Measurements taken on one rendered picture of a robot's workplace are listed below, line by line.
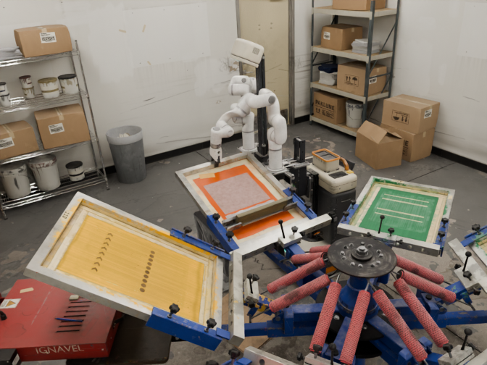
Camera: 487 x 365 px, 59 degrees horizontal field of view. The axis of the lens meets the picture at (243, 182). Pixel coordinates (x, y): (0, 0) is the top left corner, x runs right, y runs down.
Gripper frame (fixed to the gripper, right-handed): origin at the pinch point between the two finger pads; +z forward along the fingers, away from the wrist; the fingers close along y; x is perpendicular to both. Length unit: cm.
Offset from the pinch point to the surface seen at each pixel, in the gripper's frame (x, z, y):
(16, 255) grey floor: 144, 166, 139
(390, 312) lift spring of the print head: 8, -39, -160
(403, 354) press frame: 7, -25, -172
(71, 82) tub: 38, 61, 272
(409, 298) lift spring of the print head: -5, -39, -159
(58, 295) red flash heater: 119, -2, -63
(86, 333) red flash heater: 114, -11, -95
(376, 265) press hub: 0, -44, -142
